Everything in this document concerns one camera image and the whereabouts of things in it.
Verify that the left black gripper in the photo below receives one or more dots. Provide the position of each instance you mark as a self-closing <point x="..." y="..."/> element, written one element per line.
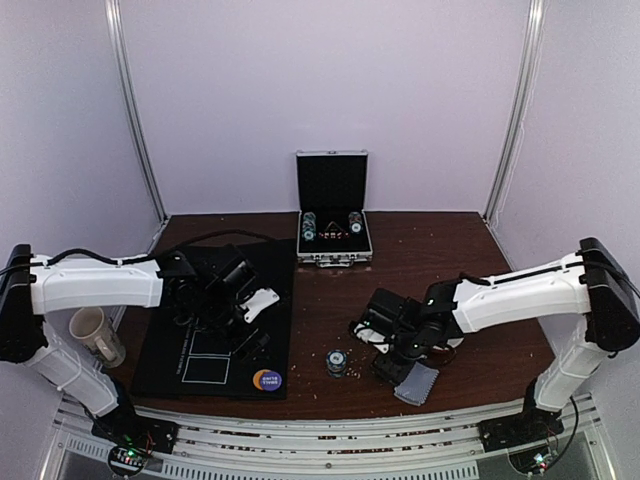
<point x="255" y="344"/>

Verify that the aluminium poker case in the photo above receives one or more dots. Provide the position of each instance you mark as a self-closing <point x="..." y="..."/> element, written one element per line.
<point x="332" y="184"/>

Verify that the deck of grey cards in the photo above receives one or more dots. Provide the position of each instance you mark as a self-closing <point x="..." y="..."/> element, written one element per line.
<point x="417" y="385"/>

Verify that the orange big blind button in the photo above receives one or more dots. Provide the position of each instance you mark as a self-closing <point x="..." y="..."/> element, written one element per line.
<point x="257" y="380"/>

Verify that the chip stack in case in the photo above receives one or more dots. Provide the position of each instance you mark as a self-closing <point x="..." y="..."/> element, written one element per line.
<point x="309" y="227"/>
<point x="355" y="222"/>

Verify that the black poker mat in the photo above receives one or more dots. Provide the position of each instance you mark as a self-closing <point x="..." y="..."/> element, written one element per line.
<point x="179" y="361"/>

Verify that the aluminium frame post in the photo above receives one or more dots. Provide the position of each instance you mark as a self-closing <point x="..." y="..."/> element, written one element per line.
<point x="526" y="75"/>
<point x="117" y="37"/>

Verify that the purple small blind button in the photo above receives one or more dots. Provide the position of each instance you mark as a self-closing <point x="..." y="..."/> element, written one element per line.
<point x="271" y="381"/>

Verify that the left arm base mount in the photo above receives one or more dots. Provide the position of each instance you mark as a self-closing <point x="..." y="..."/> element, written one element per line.
<point x="136" y="443"/>

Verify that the left chip stack in case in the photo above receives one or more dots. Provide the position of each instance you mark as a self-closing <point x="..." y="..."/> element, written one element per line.
<point x="309" y="227"/>

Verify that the left aluminium frame post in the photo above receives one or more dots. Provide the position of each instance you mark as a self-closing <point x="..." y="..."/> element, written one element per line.
<point x="117" y="37"/>

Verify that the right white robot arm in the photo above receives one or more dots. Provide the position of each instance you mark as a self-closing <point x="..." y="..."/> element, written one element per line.
<point x="589" y="282"/>

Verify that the white and orange bowl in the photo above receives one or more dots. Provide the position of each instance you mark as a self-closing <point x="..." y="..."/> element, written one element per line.
<point x="445" y="351"/>

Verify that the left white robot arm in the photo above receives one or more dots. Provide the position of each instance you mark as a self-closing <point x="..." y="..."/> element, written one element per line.
<point x="33" y="286"/>

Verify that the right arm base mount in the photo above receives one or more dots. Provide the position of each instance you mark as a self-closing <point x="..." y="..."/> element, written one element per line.
<point x="531" y="440"/>

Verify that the right aluminium frame post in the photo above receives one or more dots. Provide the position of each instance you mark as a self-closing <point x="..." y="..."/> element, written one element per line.
<point x="526" y="75"/>

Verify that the right chip stack in case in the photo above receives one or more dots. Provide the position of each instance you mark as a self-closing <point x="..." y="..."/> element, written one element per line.
<point x="355" y="222"/>

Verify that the poker chip stack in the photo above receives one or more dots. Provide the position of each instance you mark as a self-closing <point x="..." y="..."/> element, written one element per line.
<point x="336" y="361"/>

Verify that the beige mug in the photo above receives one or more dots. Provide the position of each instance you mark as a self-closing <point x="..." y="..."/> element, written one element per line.
<point x="94" y="330"/>

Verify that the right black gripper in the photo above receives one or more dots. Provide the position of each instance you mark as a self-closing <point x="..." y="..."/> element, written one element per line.
<point x="388" y="364"/>

